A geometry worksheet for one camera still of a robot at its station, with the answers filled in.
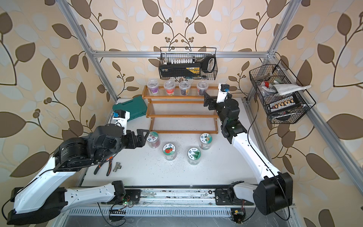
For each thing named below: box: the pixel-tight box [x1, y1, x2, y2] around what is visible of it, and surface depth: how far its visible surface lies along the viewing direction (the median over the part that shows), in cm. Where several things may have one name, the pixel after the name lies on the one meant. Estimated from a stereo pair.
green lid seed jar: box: [187, 147, 201, 166], surface depth 84 cm
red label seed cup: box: [164, 80, 176, 96], surface depth 83 cm
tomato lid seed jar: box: [162, 142, 177, 162], surface depth 85 cm
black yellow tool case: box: [158, 62, 202, 78], surface depth 86 cm
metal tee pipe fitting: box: [112, 161, 122, 173], surface depth 86 cm
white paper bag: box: [270, 83, 312, 96], surface depth 63 cm
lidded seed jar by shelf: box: [198, 132, 213, 150], surface depth 90 cm
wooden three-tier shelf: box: [141, 85, 219, 135], surface depth 104 cm
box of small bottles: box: [268, 92, 302, 114], surface depth 68 cm
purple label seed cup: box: [147, 79, 159, 95], surface depth 84 cm
